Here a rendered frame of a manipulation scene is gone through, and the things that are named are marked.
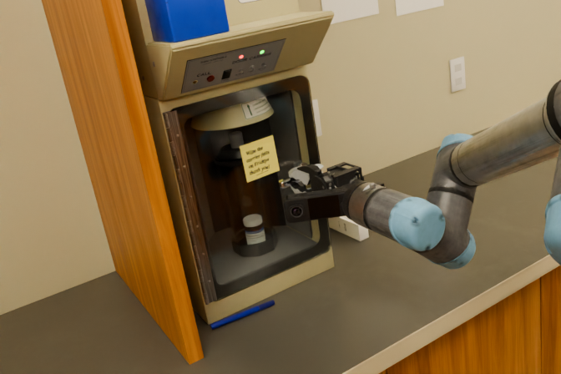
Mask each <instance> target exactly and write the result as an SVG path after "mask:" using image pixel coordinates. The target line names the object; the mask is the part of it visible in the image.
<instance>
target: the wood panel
mask: <svg viewBox="0 0 561 374"><path fill-rule="evenodd" d="M42 4H43V9H44V12H45V15H46V19H47V21H48V27H49V30H50V33H51V37H52V40H53V46H54V48H55V52H56V54H57V58H58V63H59V67H60V70H61V73H62V76H63V81H64V85H65V88H66V91H67V95H68V100H69V103H70V106H71V109H72V113H73V118H74V121H75V124H76V128H77V131H78V136H79V139H80V143H81V146H82V149H83V155H84V158H85V161H86V164H87V167H88V172H89V176H90V179H91V182H92V186H93V191H94V194H95V197H96V200H97V204H98V207H99V213H100V215H101V219H102V222H103V225H104V230H105V234H106V237H107V240H108V243H109V248H110V252H111V256H112V258H113V262H114V267H115V270H116V271H117V273H118V274H119V275H120V277H121V278H122V279H123V281H124V282H125V283H126V285H127V286H128V287H129V289H130V290H131V291H132V292H133V293H134V294H135V296H136V297H137V298H138V299H139V301H140V302H141V304H142V305H143V306H144V308H145V309H146V310H147V311H148V313H149V314H150V315H151V316H152V317H153V318H154V320H155V321H156V322H157V324H158V325H159V327H160V328H161V329H162V330H163V332H164V333H165V335H166V336H167V337H168V338H169V339H170V340H171V341H172V343H173V344H174V346H175V347H176V348H177V349H178V351H179V352H180V353H181V355H182V356H183V357H184V359H185V360H186V361H187V362H188V363H189V364H192V363H194V362H196V361H198V360H200V359H202V358H204V354H203V351H202V347H201V343H200V337H199V333H198V329H197V325H196V322H195V315H194V312H193V307H192V304H191V300H190V294H189V290H188V286H187V282H186V279H185V275H184V268H183V265H182V260H181V257H180V253H179V247H178V243H177V239H176V235H175V232H174V225H173V221H172V218H171V213H170V210H169V203H168V200H167V196H166V192H165V188H164V182H163V178H162V174H161V171H160V167H159V161H158V156H157V153H156V149H155V145H154V139H153V135H152V131H151V128H150V124H149V117H148V114H147V109H146V106H145V102H144V96H143V92H142V88H141V84H140V81H139V74H138V70H137V67H136V62H135V59H134V52H133V49H132V45H131V41H130V37H129V30H128V27H127V23H126V20H125V16H124V10H123V5H122V2H121V0H42Z"/></svg>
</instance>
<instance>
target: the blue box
mask: <svg viewBox="0 0 561 374"><path fill-rule="evenodd" d="M145 5H146V8H147V13H148V16H149V23H150V27H151V31H152V35H153V40H154V41H155V42H166V43H178V42H183V41H187V40H190V39H195V38H202V37H207V36H210V35H215V34H219V33H227V32H229V31H230V28H229V23H228V18H227V13H226V8H225V0H145Z"/></svg>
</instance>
